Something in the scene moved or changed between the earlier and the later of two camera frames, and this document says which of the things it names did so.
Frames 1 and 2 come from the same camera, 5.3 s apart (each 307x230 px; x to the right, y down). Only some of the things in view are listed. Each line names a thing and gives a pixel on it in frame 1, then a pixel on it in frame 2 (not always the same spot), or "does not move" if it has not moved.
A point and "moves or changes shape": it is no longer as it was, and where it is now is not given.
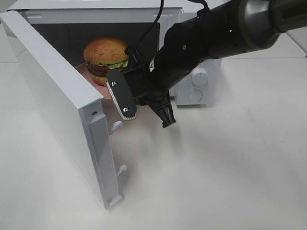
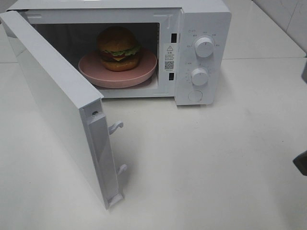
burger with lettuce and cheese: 102,53 moves or changes shape
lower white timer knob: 199,77 does not move
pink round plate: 107,101 moves or changes shape
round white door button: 195,96 does not move
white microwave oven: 75,108 does not move
